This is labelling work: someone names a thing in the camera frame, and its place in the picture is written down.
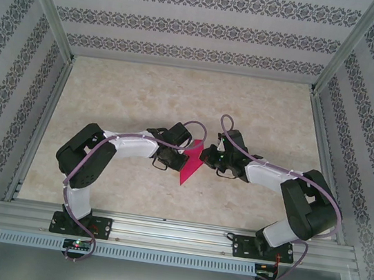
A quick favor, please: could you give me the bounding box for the magenta cloth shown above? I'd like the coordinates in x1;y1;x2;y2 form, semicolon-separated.
177;135;208;188

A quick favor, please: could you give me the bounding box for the small controller circuit board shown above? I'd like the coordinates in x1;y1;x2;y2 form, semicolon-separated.
255;268;279;280
63;237;94;252

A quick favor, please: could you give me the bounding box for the wide aluminium extrusion rail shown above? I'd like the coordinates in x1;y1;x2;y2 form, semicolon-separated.
0;194;360;277

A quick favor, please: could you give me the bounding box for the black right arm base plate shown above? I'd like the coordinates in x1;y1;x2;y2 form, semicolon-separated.
231;233;297;266

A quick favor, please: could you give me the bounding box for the slotted grey cable duct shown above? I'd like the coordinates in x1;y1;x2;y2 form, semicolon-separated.
0;227;257;279

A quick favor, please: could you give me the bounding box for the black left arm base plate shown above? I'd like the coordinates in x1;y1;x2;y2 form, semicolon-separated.
48;210;114;241

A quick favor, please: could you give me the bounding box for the aluminium frame rail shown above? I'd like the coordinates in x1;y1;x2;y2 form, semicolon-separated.
2;50;76;208
290;89;366;246

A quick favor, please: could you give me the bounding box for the aluminium frame post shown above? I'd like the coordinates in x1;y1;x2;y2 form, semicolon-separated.
6;0;84;62
311;0;374;103

